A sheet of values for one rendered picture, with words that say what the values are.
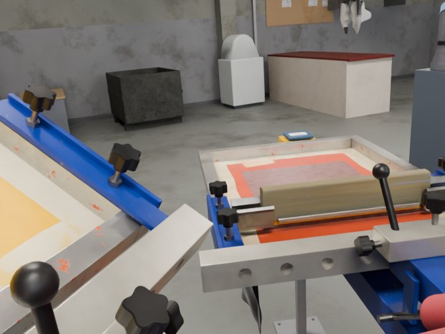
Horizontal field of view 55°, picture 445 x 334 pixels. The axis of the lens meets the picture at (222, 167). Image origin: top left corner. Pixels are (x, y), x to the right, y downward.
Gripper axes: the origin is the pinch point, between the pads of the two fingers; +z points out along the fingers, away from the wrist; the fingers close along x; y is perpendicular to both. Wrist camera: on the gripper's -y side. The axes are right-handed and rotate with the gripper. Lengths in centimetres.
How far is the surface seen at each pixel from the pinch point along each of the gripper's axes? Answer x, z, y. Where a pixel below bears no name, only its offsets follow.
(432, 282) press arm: -77, 32, -44
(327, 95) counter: 453, 107, 305
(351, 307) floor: 37, 136, 33
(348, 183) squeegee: -43, 31, -32
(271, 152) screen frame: 14.9, 39.4, -20.7
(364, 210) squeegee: -45, 37, -29
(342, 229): -44, 41, -34
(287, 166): 1.2, 40.7, -22.4
